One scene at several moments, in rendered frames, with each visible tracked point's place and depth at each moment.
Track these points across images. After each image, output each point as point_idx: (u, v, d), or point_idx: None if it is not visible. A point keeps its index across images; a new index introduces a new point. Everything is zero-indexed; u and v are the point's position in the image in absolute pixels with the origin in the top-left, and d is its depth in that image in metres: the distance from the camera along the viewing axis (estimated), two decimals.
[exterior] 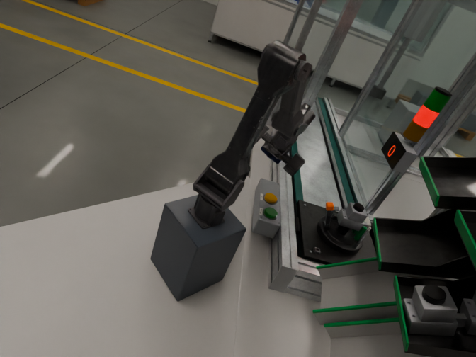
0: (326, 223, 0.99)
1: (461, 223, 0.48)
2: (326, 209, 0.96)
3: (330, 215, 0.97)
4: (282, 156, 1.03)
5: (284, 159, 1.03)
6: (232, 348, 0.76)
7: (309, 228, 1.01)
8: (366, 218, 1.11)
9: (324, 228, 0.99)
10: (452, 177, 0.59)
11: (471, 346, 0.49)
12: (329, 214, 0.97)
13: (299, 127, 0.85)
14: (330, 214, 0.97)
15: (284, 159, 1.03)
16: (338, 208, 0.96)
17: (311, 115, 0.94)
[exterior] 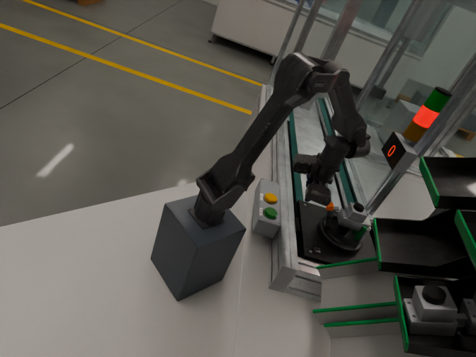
0: (326, 223, 0.99)
1: (461, 223, 0.48)
2: (326, 209, 0.96)
3: (330, 215, 0.97)
4: None
5: None
6: (232, 348, 0.76)
7: (309, 228, 1.01)
8: (366, 218, 1.11)
9: (324, 228, 0.99)
10: (452, 177, 0.59)
11: (471, 346, 0.49)
12: (329, 214, 0.97)
13: (363, 128, 0.79)
14: (330, 214, 0.97)
15: None
16: (338, 208, 0.96)
17: (367, 146, 0.89)
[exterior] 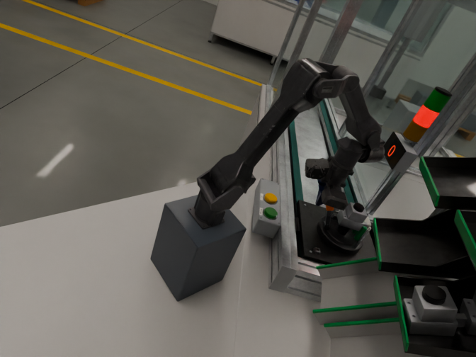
0: (326, 223, 0.99)
1: (461, 223, 0.48)
2: (326, 209, 0.96)
3: (330, 215, 0.97)
4: None
5: None
6: (232, 348, 0.76)
7: (309, 228, 1.01)
8: (366, 218, 1.11)
9: (324, 228, 0.99)
10: (452, 177, 0.59)
11: (471, 346, 0.49)
12: (329, 214, 0.97)
13: (377, 132, 0.78)
14: (330, 214, 0.97)
15: None
16: (338, 208, 0.96)
17: (381, 151, 0.88)
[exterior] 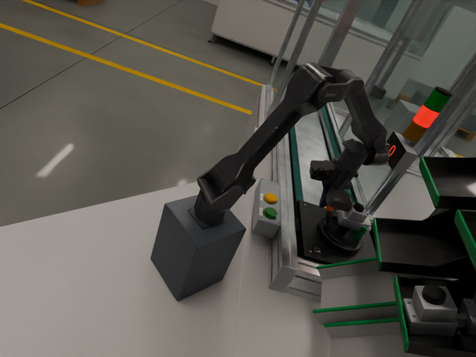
0: (326, 223, 0.99)
1: (461, 223, 0.48)
2: (326, 209, 0.96)
3: (330, 215, 0.97)
4: None
5: None
6: (232, 348, 0.76)
7: (309, 228, 1.01)
8: (366, 218, 1.11)
9: (324, 228, 0.99)
10: (452, 177, 0.59)
11: (471, 346, 0.49)
12: (329, 214, 0.97)
13: (382, 134, 0.79)
14: (330, 214, 0.97)
15: None
16: (338, 208, 0.96)
17: (386, 154, 0.88)
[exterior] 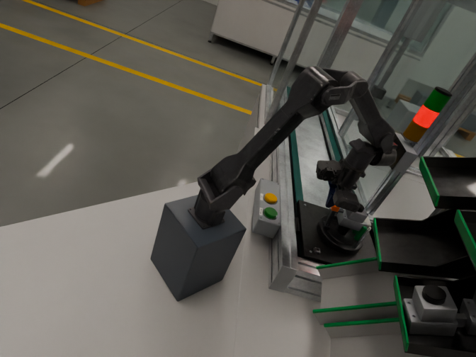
0: (327, 223, 0.99)
1: (461, 223, 0.48)
2: (331, 209, 0.96)
3: (333, 216, 0.97)
4: None
5: None
6: (232, 348, 0.76)
7: (309, 228, 1.01)
8: (366, 218, 1.11)
9: (324, 228, 0.99)
10: (452, 177, 0.59)
11: (471, 346, 0.49)
12: (333, 214, 0.97)
13: (390, 134, 0.78)
14: (333, 214, 0.97)
15: None
16: (343, 210, 0.96)
17: (393, 155, 0.88)
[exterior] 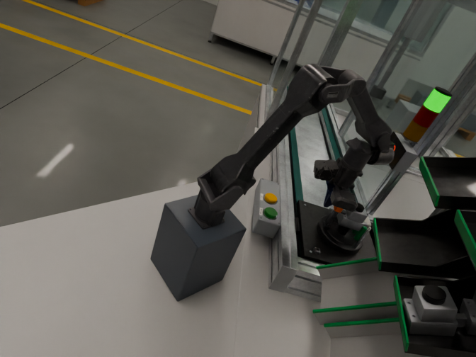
0: (328, 223, 0.99)
1: (461, 223, 0.48)
2: (334, 210, 0.96)
3: (335, 217, 0.97)
4: None
5: None
6: (232, 348, 0.76)
7: (309, 228, 1.01)
8: (366, 218, 1.11)
9: (324, 228, 0.99)
10: (452, 177, 0.59)
11: (471, 346, 0.49)
12: (335, 215, 0.97)
13: (387, 133, 0.78)
14: (336, 215, 0.97)
15: None
16: (345, 212, 0.97)
17: (391, 154, 0.88)
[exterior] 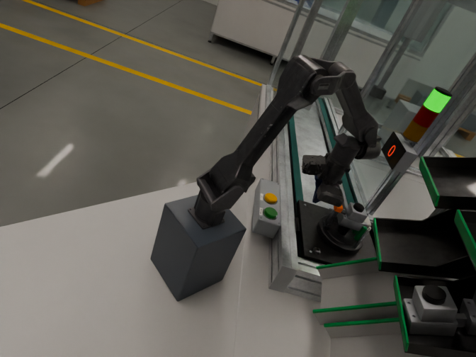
0: (328, 223, 0.99)
1: (461, 223, 0.48)
2: (334, 210, 0.96)
3: (335, 217, 0.97)
4: None
5: None
6: (232, 348, 0.76)
7: (309, 228, 1.01)
8: (366, 218, 1.11)
9: (324, 228, 0.99)
10: (452, 177, 0.59)
11: (471, 346, 0.49)
12: (335, 215, 0.97)
13: (374, 127, 0.78)
14: (336, 215, 0.97)
15: None
16: (345, 212, 0.97)
17: (377, 148, 0.87)
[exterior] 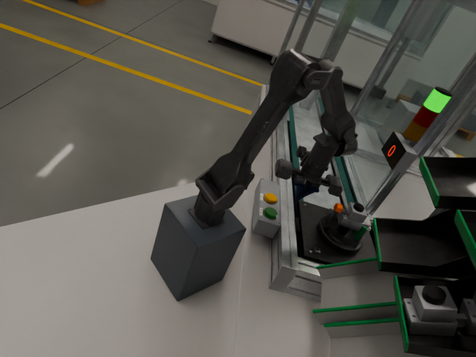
0: (328, 223, 0.99)
1: (461, 223, 0.48)
2: (334, 210, 0.96)
3: (335, 217, 0.97)
4: (319, 183, 0.93)
5: (323, 183, 0.92)
6: (232, 348, 0.76)
7: (309, 228, 1.01)
8: (366, 218, 1.11)
9: (324, 228, 0.99)
10: (452, 177, 0.59)
11: (471, 346, 0.49)
12: (335, 215, 0.97)
13: (352, 127, 0.80)
14: (336, 215, 0.97)
15: (323, 183, 0.92)
16: (345, 212, 0.97)
17: (355, 144, 0.90)
